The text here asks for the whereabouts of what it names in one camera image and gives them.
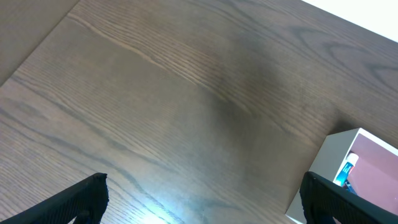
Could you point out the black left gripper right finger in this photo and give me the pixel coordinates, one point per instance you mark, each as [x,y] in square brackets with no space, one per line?
[325,202]

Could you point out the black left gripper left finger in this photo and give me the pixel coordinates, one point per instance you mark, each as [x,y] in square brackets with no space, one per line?
[84,202]

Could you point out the small teal toothpaste tube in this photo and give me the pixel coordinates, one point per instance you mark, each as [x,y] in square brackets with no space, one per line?
[348,166]

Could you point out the blue disposable razor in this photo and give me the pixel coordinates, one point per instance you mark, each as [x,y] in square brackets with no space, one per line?
[347,186]

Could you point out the white box with pink interior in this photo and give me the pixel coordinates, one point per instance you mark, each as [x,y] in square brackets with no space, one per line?
[374,177]

